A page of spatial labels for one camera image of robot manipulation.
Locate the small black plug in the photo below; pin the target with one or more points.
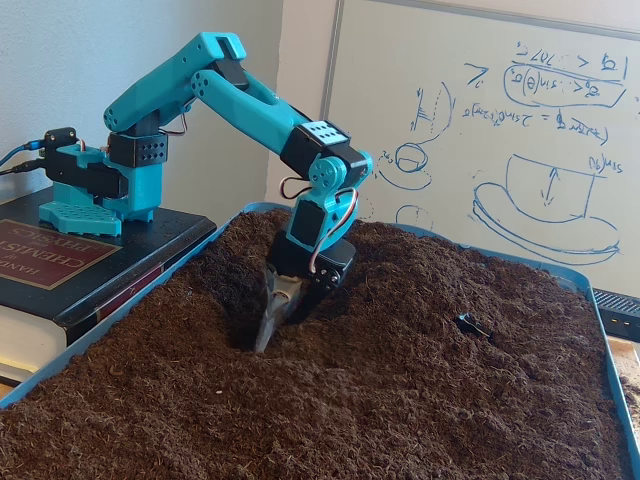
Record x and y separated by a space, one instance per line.
470 325

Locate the white printed soil bag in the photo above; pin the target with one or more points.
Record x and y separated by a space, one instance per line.
631 360

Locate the brown soil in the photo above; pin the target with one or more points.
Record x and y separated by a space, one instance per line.
400 400

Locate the whiteboard with blue drawings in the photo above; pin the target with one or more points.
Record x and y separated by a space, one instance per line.
500 50

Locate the blue plastic tray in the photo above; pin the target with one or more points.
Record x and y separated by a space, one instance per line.
614 390

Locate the black chemistry handbook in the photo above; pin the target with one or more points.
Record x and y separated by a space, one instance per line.
165 235

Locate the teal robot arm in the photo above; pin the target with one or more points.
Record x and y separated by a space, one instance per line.
240 105

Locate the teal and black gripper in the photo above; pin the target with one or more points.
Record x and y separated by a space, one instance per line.
291 254

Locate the black vented electronic device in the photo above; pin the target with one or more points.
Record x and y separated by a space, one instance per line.
620 315

